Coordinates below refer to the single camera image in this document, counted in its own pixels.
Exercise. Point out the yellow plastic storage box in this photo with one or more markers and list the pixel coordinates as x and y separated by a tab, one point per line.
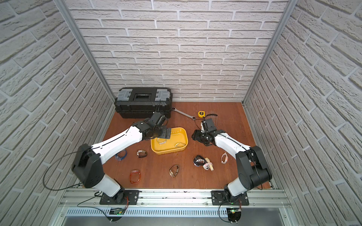
177	135

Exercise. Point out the black strap watch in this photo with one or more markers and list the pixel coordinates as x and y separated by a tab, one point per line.
199	161

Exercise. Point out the cream pink strap watch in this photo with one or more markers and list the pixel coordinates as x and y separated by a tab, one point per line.
208	165

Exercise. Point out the beige strap watch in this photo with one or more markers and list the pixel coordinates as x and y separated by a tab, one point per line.
224	158

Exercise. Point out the red orange glasses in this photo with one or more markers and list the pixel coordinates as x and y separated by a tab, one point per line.
135	176

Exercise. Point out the grey white band watch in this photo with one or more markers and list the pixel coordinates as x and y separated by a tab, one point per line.
161	141

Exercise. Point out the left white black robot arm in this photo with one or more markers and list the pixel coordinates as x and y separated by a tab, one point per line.
89	160

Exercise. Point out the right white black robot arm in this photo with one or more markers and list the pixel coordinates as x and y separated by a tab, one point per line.
252	167

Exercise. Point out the silver combination wrench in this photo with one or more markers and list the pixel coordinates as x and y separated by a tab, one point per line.
184	114

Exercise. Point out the yellow tape measure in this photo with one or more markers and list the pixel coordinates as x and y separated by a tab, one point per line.
201	114

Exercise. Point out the black grey toolbox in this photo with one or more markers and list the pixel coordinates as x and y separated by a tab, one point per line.
138	102

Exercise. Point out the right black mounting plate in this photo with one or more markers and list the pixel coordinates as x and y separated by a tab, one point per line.
222	196

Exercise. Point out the black mounting plate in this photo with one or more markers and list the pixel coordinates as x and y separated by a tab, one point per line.
222	196
123	197

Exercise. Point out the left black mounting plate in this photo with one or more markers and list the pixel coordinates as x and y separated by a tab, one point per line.
123	197

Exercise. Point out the right controller board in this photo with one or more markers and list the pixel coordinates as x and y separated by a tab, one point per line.
234	215

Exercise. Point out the controller board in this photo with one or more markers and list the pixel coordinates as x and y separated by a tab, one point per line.
116	214
234	215

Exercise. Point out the left controller board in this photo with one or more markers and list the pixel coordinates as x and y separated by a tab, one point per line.
116	214

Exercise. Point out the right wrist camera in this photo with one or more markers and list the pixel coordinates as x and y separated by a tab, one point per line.
208	126

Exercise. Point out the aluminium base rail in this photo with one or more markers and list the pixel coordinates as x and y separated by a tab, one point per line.
178	198

